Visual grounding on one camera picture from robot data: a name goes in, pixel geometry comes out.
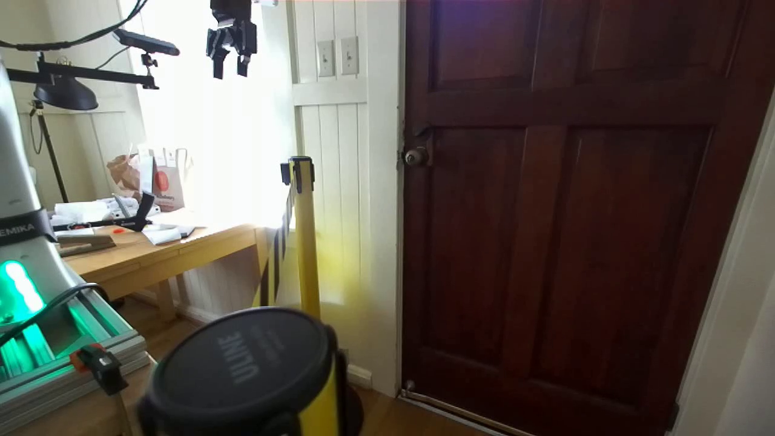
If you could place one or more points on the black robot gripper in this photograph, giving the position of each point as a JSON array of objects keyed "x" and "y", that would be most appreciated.
[{"x": 232, "y": 26}]

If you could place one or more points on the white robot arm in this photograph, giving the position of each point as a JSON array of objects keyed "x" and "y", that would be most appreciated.
[{"x": 26, "y": 241}]

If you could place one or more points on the orange patterned paper bag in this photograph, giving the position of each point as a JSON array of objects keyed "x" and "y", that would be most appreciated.
[{"x": 159, "y": 172}]

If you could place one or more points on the black desk lamp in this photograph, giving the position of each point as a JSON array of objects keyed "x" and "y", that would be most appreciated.
[{"x": 60, "y": 93}]

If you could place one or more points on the papers pile on desk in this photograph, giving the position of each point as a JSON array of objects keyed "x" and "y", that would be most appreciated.
[{"x": 120, "y": 211}]

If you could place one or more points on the round metal door knob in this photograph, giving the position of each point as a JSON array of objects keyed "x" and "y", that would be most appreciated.
[{"x": 415, "y": 158}]

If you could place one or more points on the wooden desk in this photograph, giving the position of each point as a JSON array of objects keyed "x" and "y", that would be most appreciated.
[{"x": 135, "y": 265}]

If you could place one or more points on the black clamp with orange tip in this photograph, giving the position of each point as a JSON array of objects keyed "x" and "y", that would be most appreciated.
[{"x": 103, "y": 366}]

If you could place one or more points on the dark brown wooden door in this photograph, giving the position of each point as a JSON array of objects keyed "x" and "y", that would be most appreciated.
[{"x": 585, "y": 166}]

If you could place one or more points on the black camera on boom arm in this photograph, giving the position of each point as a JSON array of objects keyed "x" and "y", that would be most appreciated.
[{"x": 128, "y": 39}]

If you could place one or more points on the double white light switch plate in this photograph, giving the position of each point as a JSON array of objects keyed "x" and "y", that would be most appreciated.
[{"x": 336, "y": 57}]

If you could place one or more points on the yellow stanchion post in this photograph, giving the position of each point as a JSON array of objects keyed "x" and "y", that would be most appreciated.
[{"x": 298, "y": 172}]

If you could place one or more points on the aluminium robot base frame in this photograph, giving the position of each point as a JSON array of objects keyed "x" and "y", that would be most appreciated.
[{"x": 54, "y": 327}]

